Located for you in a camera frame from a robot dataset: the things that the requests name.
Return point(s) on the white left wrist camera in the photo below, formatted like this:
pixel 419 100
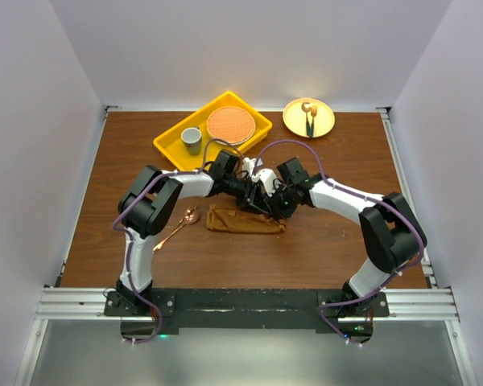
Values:
pixel 248 164

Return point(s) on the woven round coaster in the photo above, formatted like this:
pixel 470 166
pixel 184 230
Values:
pixel 231 124

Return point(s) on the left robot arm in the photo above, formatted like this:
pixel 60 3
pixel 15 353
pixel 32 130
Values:
pixel 147 206

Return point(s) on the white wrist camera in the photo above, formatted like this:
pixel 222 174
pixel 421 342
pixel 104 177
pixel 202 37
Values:
pixel 269 181
pixel 248 164

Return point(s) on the yellow plastic tray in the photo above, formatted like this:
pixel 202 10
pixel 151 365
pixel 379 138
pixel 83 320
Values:
pixel 171 147

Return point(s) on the brown cloth napkin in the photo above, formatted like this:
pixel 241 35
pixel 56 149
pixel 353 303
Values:
pixel 234 221

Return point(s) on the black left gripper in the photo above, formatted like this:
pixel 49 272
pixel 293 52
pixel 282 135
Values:
pixel 253 195

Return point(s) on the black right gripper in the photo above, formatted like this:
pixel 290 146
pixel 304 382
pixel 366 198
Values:
pixel 278 211

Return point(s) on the rose gold spoon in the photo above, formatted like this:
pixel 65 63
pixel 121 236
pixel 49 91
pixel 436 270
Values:
pixel 189 219

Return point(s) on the yellow round plate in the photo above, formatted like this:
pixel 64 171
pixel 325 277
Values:
pixel 294 118

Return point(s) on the grey ceramic cup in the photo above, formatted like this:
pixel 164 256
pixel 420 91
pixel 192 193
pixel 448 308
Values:
pixel 191 137

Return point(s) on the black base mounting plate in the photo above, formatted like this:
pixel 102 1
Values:
pixel 290 309

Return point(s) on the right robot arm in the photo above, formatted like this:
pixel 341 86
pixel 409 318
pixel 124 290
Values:
pixel 394 240

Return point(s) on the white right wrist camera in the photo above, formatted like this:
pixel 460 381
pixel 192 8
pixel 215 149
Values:
pixel 269 181

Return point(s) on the wooden fork green handle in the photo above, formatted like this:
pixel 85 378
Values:
pixel 313 112

